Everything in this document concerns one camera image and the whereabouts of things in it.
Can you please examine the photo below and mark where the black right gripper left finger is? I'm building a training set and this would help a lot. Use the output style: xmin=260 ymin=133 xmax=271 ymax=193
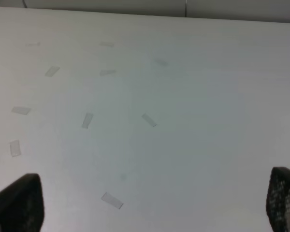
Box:
xmin=0 ymin=174 xmax=44 ymax=232

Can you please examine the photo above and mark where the clear tape piece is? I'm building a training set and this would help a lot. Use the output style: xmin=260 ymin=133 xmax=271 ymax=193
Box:
xmin=81 ymin=113 xmax=93 ymax=129
xmin=9 ymin=140 xmax=21 ymax=157
xmin=12 ymin=106 xmax=31 ymax=115
xmin=45 ymin=66 xmax=60 ymax=77
xmin=142 ymin=114 xmax=157 ymax=127
xmin=99 ymin=42 xmax=114 ymax=47
xmin=100 ymin=70 xmax=116 ymax=76
xmin=101 ymin=192 xmax=123 ymax=209

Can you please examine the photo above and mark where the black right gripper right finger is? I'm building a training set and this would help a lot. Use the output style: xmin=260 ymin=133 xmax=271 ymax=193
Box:
xmin=266 ymin=167 xmax=290 ymax=232

